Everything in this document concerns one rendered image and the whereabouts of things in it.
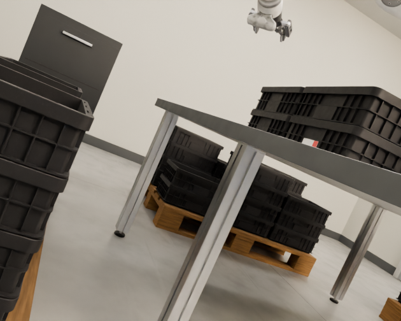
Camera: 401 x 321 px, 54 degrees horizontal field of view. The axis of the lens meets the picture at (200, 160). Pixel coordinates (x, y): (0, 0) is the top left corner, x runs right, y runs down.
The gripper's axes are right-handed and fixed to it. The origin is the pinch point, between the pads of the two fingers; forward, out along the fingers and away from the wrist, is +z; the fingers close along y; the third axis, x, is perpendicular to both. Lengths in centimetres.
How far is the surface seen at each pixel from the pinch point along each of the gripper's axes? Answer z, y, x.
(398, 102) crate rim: -18, -44, 17
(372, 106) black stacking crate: -19.3, -38.0, 21.4
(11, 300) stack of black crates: -56, 5, 94
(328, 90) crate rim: -3.6, -25.6, 13.4
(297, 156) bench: -49, -27, 50
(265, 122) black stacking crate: 32.1, -6.8, 18.3
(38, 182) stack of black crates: -63, 7, 75
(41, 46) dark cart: 48, 120, 20
